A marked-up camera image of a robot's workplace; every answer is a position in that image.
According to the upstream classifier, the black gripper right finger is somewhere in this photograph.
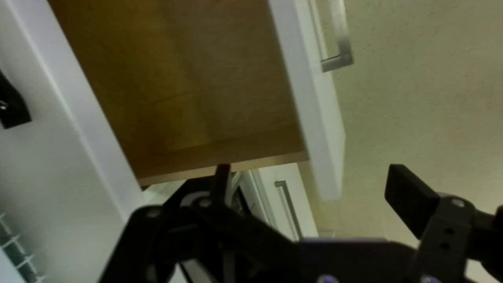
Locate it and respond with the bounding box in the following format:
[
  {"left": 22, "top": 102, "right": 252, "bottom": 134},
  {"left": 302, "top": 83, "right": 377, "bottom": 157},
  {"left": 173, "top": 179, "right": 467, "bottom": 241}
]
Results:
[{"left": 384, "top": 162, "right": 503, "bottom": 283}]

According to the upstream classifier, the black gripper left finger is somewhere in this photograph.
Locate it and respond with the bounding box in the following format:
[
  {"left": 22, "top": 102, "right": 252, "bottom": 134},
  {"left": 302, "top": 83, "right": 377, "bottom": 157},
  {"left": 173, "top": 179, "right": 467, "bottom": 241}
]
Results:
[{"left": 98, "top": 162, "right": 316, "bottom": 283}]

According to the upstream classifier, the wooden drawer with white front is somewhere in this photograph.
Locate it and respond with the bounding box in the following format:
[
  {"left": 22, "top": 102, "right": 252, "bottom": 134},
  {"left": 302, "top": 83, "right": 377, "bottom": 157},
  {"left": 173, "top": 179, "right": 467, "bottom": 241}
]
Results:
[{"left": 46, "top": 0, "right": 355, "bottom": 203}]

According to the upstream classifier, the white lower drawer front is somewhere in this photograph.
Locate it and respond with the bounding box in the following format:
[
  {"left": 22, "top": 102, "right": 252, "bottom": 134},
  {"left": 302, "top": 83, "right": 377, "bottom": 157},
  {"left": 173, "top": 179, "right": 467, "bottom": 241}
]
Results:
[{"left": 230, "top": 162, "right": 321, "bottom": 244}]

